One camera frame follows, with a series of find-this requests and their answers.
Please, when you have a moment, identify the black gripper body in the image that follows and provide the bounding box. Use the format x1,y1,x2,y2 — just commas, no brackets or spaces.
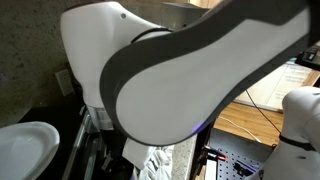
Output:
99,129,133,175

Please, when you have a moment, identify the white plate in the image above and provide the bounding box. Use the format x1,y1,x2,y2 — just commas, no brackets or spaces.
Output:
0,121,61,180

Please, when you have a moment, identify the white crumpled cloth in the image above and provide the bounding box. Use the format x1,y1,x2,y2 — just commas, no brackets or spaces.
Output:
121,138,175,180

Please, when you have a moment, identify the white backsplash outlet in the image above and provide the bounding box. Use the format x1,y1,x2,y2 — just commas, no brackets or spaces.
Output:
54,68,76,98

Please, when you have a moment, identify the red and black tool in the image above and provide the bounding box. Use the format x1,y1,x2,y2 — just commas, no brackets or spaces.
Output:
204,145,228,162

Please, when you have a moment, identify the black perforated board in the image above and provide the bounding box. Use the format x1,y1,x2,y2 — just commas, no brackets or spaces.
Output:
199,128,278,180

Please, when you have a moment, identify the white printed poster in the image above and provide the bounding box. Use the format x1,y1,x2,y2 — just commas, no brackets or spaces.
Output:
233,58,316,112

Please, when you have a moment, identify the black device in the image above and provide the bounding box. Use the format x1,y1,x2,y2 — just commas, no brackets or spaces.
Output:
294,41,320,72

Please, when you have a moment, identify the white floor cable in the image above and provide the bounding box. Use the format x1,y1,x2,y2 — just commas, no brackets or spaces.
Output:
218,114,264,144

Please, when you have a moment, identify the black floor cable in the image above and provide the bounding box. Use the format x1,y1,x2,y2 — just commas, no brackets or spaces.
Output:
244,89,284,136

